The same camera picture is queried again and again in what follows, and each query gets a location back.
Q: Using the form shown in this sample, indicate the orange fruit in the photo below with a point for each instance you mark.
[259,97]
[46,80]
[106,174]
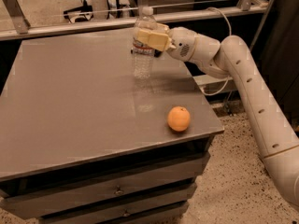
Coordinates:
[178,118]

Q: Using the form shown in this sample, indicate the metal railing frame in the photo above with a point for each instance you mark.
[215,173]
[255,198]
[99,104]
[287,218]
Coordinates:
[28,19]

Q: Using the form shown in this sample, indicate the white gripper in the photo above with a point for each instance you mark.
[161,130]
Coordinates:
[182,46]

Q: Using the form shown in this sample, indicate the grey drawer cabinet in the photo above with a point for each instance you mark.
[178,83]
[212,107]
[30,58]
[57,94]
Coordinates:
[82,141]

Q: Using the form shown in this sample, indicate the clear plastic water bottle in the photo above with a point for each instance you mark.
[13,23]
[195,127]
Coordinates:
[142,63]

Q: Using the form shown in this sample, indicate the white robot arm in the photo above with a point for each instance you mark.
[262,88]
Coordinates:
[277,142]

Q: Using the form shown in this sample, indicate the dark cabinet at right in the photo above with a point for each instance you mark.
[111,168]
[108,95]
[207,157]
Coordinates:
[275,48]

